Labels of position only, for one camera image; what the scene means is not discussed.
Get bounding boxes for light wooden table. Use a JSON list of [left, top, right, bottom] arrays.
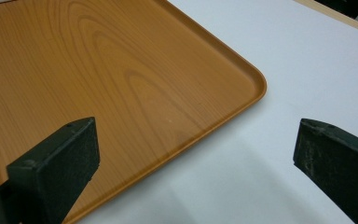
[[293, 0, 358, 37]]

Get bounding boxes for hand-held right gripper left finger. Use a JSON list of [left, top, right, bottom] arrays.
[[6, 117, 101, 224]]

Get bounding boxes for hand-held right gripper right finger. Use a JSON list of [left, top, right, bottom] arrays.
[[293, 118, 358, 224]]

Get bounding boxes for wood-grain brown tray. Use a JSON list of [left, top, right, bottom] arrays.
[[0, 0, 268, 224]]

